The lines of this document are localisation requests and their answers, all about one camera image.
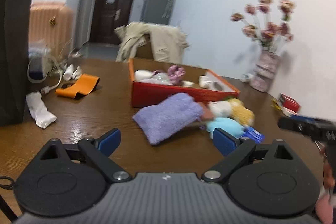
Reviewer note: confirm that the dark brown entrance door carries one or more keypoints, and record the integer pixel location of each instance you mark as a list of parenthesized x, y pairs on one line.
[(110, 16)]

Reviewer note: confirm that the brown sponge block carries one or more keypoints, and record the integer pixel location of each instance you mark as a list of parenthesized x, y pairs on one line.
[(207, 111)]

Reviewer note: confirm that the dried pink roses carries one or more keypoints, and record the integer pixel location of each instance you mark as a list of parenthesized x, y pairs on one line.
[(267, 29)]

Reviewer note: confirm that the light blue plush toy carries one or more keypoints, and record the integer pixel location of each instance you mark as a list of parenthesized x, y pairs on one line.
[(225, 127)]

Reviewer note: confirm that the red flat box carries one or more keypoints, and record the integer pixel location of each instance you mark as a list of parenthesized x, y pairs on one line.
[(290, 102)]

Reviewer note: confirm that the clear plastic bags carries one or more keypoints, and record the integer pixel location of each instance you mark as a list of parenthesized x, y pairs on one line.
[(39, 48)]

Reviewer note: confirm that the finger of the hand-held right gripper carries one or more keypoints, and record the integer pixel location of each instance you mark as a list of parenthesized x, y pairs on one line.
[(311, 119), (294, 124)]

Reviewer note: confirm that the small white box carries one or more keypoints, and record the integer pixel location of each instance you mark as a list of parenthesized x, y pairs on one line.
[(247, 77)]

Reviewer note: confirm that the purple towel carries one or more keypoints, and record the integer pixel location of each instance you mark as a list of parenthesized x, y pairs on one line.
[(168, 116)]

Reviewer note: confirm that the pink textured vase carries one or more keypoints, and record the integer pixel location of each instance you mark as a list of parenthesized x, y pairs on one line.
[(265, 73)]

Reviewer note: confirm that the white flat box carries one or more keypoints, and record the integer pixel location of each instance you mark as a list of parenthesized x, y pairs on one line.
[(288, 113)]

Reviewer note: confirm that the pink suitcase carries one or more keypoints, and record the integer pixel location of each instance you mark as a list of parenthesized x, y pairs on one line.
[(50, 27)]

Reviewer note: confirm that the beige coat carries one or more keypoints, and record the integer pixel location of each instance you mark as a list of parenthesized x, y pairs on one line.
[(168, 43)]

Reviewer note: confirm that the blue tissue packet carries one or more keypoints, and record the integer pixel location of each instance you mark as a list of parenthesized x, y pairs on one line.
[(254, 134)]

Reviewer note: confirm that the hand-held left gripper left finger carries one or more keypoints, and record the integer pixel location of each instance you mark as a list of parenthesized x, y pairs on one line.
[(110, 141)]

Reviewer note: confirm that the red cardboard box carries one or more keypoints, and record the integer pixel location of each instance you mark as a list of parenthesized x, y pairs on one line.
[(162, 95)]

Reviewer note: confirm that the white puff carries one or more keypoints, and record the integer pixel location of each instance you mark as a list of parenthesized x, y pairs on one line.
[(161, 78)]

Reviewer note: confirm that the black paper bag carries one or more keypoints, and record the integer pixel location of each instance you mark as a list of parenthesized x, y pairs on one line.
[(13, 43)]

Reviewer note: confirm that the person's right forearm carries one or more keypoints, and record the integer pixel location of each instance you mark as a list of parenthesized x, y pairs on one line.
[(326, 209)]

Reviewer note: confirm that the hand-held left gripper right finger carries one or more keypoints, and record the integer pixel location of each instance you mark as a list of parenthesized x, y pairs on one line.
[(224, 144)]

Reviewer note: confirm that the grey fridge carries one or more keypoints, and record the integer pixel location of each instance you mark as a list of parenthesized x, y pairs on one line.
[(157, 7)]

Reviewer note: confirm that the pink satin scrunchie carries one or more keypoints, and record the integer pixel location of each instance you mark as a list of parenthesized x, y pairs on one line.
[(176, 74)]

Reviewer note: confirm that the crumpled white tissue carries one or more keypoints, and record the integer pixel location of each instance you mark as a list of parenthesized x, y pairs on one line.
[(39, 111)]

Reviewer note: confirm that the cream soft item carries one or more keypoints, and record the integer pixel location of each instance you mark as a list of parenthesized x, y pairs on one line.
[(207, 81)]

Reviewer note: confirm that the person's right hand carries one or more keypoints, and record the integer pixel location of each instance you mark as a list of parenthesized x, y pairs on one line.
[(331, 176)]

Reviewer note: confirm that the orange pouch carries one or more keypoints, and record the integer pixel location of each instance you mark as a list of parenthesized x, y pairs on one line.
[(81, 86)]

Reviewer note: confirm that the yellow plush toy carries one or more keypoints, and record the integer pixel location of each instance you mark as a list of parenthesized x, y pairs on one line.
[(242, 112)]

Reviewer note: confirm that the white plush toy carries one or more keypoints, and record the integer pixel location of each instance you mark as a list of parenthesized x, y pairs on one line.
[(220, 108)]

